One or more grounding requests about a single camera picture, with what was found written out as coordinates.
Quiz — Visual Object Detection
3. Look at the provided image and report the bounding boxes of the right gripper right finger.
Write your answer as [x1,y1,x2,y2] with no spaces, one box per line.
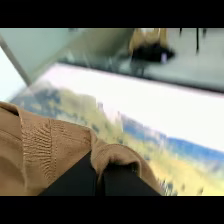
[101,162,162,197]

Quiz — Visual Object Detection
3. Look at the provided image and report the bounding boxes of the heap of clothes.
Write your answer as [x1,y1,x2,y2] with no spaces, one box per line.
[128,28,177,65]

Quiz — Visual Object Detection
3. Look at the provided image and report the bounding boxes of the tan knitted sweater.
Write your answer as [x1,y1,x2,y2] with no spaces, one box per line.
[0,100,164,197]

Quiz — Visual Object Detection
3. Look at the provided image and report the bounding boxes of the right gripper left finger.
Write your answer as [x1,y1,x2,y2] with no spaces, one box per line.
[39,150,100,197]

